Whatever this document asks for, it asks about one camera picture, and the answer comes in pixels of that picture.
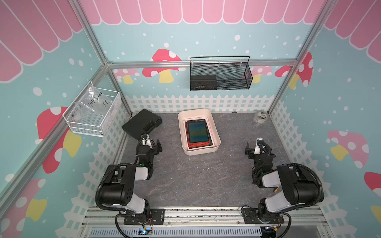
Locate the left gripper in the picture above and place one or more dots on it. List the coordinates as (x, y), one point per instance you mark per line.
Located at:
(150, 147)

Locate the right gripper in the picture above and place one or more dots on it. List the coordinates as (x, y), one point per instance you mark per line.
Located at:
(256, 151)

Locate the red writing tablet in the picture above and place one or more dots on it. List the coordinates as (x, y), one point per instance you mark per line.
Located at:
(198, 134)

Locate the cream plastic storage box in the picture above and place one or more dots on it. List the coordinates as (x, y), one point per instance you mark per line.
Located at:
(194, 115)

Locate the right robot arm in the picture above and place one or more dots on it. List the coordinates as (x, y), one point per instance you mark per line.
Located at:
(300, 186)

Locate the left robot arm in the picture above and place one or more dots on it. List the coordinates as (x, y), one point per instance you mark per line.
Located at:
(115, 191)

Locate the black box in basket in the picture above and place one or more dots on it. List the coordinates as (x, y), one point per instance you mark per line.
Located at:
(203, 82)

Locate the black case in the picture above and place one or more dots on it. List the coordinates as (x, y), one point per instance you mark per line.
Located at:
(142, 123)

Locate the clear tape roll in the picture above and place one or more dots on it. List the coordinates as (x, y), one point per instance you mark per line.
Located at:
(261, 117)

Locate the clear plastic bag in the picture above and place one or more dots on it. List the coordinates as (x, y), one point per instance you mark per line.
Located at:
(94, 101)

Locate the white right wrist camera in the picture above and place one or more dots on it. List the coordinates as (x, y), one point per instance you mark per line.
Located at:
(259, 142)

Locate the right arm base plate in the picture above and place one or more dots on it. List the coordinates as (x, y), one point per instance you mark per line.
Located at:
(255, 216)

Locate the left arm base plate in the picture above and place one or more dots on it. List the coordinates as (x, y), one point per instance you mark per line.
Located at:
(154, 217)

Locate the white wire wall basket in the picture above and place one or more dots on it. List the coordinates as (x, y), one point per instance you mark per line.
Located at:
(90, 124)

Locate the black mesh wall basket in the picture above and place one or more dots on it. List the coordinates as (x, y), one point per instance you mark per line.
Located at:
(232, 72)

